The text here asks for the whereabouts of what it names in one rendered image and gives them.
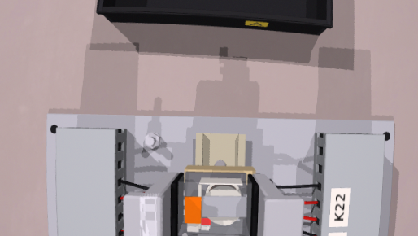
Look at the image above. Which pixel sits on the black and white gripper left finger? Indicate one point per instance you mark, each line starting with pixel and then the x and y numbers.
pixel 155 212

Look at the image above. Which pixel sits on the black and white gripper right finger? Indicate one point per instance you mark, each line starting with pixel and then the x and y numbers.
pixel 272 213

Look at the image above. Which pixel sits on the black rectangular tray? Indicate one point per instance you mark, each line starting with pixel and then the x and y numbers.
pixel 225 13

